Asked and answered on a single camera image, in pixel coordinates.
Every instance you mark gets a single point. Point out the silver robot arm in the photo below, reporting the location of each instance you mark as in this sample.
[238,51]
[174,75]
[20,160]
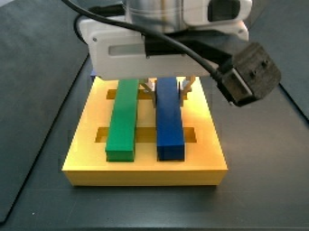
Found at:
[162,38]

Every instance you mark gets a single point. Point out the green bar block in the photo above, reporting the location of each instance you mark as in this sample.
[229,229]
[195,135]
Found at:
[120,138]

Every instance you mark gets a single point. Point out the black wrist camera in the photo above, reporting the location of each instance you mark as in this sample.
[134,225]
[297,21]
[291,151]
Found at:
[250,76]

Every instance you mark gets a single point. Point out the yellow slotted board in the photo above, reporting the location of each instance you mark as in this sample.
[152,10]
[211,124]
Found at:
[88,169]

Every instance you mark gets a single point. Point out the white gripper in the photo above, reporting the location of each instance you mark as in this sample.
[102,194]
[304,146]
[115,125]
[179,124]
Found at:
[126,55]

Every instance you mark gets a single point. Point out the blue bar block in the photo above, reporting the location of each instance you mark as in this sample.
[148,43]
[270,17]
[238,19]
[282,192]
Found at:
[170,139]

